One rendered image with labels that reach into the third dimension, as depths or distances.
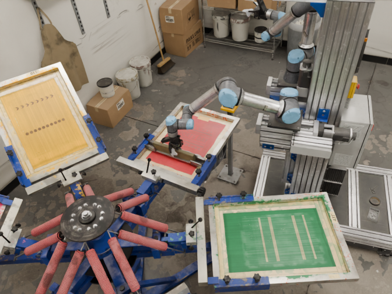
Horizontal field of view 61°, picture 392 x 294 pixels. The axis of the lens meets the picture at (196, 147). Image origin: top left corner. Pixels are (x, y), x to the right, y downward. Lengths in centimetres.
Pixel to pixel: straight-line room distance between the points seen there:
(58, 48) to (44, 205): 172
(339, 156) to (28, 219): 305
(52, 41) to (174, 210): 224
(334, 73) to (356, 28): 32
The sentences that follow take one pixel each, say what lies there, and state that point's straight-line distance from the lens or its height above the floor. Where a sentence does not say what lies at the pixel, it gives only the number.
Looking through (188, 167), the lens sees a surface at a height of 95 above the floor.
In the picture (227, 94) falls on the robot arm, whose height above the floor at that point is 161.
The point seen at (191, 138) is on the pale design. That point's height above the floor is 95.
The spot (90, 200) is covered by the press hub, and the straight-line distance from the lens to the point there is 202.
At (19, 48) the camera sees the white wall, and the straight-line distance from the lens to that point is 390.
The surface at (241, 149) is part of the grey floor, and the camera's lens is 396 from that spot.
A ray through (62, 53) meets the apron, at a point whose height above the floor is 105.
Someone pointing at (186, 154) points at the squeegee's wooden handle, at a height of 105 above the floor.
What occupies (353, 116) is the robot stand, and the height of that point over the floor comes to 123.
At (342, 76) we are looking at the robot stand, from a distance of 240.
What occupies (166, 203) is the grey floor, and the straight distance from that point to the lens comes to 352.
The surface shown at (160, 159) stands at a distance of 260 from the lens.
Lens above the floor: 282
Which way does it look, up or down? 45 degrees down
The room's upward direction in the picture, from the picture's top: 6 degrees counter-clockwise
